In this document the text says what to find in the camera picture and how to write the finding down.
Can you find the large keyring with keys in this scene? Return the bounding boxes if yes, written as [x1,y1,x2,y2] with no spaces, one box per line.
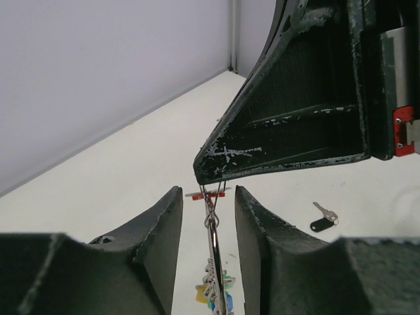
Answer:
[196,183,236,314]

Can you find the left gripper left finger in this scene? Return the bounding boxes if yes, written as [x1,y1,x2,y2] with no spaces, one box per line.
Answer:
[1,186,183,314]

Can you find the red tag with keys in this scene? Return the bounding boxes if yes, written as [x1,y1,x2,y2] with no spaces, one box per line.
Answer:
[185,187,231,201]

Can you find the right aluminium frame post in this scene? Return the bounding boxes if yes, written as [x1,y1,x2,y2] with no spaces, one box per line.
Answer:
[228,0,239,73]

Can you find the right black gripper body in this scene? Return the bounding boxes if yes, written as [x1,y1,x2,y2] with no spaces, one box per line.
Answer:
[354,1,419,161]

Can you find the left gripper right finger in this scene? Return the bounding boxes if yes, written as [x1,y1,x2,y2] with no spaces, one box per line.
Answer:
[235,186,419,314]

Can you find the black tag with key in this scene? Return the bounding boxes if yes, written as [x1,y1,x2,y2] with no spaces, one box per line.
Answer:
[310,201,339,232]

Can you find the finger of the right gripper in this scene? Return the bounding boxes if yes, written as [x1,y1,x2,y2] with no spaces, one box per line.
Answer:
[193,1,371,184]

